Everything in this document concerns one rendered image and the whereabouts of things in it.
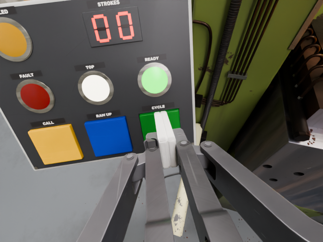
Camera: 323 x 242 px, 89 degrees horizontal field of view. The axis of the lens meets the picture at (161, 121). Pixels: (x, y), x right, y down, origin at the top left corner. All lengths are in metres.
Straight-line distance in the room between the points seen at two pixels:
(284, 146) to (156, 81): 0.36
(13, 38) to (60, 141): 0.17
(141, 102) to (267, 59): 0.38
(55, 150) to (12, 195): 1.41
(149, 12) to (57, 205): 1.42
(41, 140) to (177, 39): 0.30
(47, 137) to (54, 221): 1.19
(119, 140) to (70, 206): 1.18
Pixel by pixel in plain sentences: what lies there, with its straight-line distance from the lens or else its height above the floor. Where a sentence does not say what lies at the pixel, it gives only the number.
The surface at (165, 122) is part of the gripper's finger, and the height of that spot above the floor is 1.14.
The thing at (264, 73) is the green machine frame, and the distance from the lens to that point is 0.59.
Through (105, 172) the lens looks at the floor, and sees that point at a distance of 1.44.
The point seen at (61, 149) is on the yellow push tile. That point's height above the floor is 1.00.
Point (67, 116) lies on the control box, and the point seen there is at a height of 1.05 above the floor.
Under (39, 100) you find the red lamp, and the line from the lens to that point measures 0.34.
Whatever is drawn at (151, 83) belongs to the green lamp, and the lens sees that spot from 0.29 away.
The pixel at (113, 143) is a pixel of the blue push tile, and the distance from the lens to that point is 0.33.
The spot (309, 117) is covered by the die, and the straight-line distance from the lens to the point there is 0.52.
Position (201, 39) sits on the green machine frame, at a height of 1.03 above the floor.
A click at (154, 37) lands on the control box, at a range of 0.29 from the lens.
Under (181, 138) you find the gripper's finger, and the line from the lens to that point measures 0.15.
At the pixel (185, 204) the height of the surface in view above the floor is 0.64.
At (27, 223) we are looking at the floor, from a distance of 1.62.
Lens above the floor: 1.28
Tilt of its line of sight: 55 degrees down
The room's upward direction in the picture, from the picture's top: 5 degrees counter-clockwise
